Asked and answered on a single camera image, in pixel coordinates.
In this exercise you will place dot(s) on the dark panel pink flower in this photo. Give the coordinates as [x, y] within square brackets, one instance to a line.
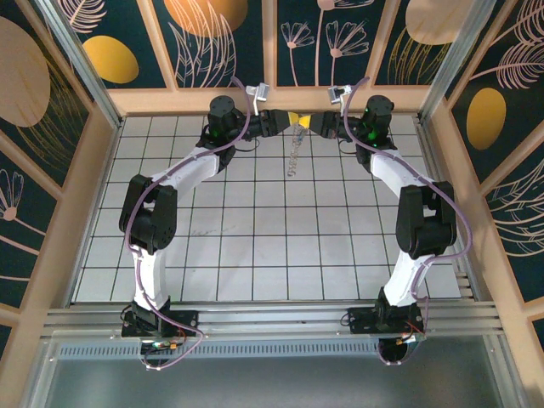
[21, 255]

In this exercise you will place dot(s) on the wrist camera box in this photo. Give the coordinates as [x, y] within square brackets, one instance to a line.
[262, 92]
[343, 90]

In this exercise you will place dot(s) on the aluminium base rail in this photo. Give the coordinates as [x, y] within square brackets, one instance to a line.
[272, 319]

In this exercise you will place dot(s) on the dark wall art panel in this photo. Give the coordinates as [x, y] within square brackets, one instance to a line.
[5, 340]
[537, 336]

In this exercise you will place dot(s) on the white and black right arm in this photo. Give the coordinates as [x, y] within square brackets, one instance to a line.
[395, 174]

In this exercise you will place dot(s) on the dark panel yellow oval fern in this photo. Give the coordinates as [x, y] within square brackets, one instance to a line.
[486, 119]

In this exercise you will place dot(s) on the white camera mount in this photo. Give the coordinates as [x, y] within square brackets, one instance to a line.
[333, 95]
[254, 104]

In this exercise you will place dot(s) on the aluminium frame post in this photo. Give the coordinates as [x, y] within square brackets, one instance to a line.
[454, 64]
[83, 64]

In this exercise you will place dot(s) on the aluminium table side rail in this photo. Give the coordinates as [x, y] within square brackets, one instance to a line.
[103, 178]
[427, 144]

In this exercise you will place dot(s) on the dark panel orange circle leaves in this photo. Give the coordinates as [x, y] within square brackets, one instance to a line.
[204, 42]

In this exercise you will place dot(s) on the dark panel plain yellow oval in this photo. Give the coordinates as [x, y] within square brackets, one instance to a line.
[110, 59]

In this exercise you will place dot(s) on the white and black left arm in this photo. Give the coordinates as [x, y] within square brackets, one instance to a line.
[191, 168]

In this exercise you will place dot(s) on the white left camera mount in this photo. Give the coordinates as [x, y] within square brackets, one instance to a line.
[254, 104]

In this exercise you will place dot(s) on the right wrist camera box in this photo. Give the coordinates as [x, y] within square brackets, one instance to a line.
[343, 90]

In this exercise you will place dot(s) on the dark panel three flowers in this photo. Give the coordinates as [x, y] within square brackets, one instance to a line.
[306, 64]

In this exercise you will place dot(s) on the dark panel pale circle yellow lines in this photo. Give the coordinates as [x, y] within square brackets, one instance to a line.
[408, 64]

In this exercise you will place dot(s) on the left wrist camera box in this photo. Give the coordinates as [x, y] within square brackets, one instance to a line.
[262, 92]

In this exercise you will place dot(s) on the perforated metal strip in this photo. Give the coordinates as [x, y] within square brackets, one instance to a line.
[272, 350]

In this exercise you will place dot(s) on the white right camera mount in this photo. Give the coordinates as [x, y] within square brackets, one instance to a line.
[333, 95]

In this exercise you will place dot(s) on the dark panel large pale circle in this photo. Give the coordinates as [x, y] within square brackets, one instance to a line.
[25, 85]

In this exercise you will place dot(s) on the grey metal sheet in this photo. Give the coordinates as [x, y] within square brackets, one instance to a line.
[272, 382]

